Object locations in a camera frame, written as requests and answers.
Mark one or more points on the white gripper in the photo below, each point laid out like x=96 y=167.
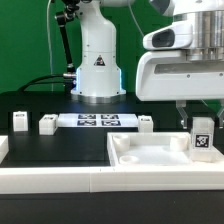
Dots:
x=168 y=76

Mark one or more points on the white square tabletop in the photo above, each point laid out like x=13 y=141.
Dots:
x=157 y=148

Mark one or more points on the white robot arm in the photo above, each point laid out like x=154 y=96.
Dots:
x=99 y=78

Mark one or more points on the white U-shaped obstacle fence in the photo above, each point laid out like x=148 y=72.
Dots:
x=195 y=176

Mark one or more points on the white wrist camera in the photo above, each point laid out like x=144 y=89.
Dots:
x=178 y=35

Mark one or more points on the white marker base plate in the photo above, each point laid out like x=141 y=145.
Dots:
x=97 y=120

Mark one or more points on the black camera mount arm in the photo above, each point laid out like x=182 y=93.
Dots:
x=62 y=18

